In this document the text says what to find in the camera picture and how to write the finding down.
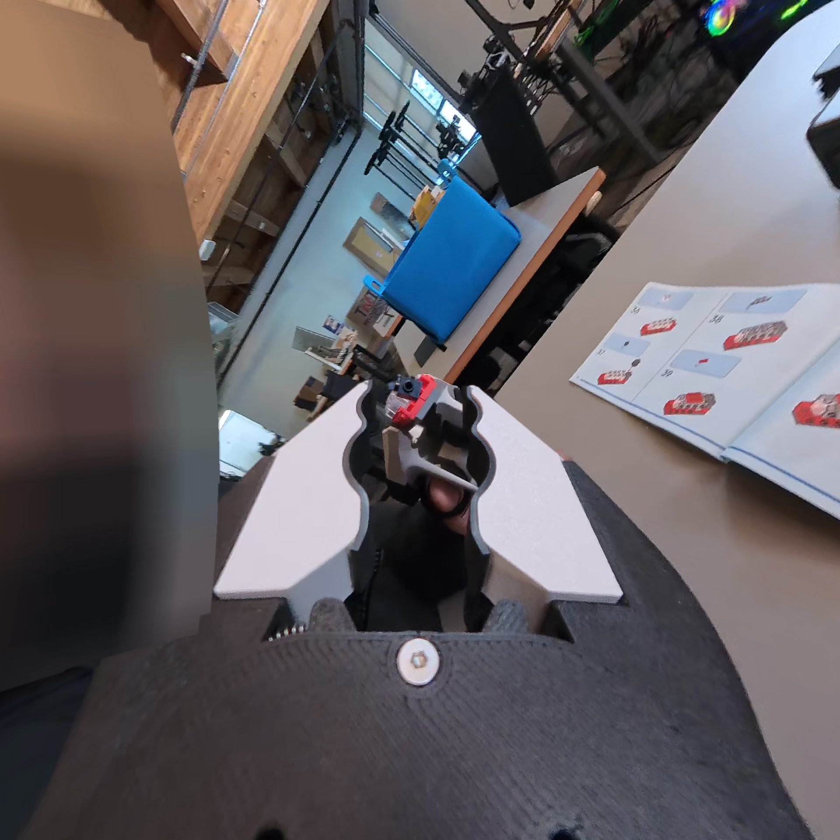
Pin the brick instruction booklet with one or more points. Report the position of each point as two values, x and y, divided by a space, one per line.
722 367

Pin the wooden metal-frame workbench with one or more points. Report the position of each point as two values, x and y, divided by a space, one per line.
590 72

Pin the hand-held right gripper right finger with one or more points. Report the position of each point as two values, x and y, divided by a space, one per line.
538 512

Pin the flat black device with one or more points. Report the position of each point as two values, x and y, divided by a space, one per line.
828 65

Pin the black round-top stand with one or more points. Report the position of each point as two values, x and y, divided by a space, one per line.
401 113
390 126
379 161

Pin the grey desk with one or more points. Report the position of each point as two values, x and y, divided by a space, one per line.
689 249

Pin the black power adapter cube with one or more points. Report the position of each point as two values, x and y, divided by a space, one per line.
825 148

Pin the person's left hand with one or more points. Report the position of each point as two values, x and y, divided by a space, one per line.
449 500

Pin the black upright panel stand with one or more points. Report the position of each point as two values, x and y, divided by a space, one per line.
508 131

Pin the grey table with wooden edge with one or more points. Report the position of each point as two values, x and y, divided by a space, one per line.
551 210

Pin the lit computer tower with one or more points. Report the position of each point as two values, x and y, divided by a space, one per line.
718 16

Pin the person's black jacket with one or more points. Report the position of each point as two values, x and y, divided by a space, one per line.
33 754

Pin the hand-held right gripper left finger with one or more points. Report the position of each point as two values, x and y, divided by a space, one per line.
295 512

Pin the brown door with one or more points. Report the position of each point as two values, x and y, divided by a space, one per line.
373 246

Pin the yellow box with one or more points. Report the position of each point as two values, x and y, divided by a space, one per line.
424 205

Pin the light blue fabric bin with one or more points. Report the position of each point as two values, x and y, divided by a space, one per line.
453 262

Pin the printed cardboard box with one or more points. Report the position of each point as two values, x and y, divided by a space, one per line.
377 308

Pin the small printed sheet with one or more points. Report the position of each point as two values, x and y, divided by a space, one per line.
333 324

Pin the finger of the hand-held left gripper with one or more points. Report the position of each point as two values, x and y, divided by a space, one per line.
396 459
446 453

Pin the red toy brick model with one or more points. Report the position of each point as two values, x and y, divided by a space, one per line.
420 392

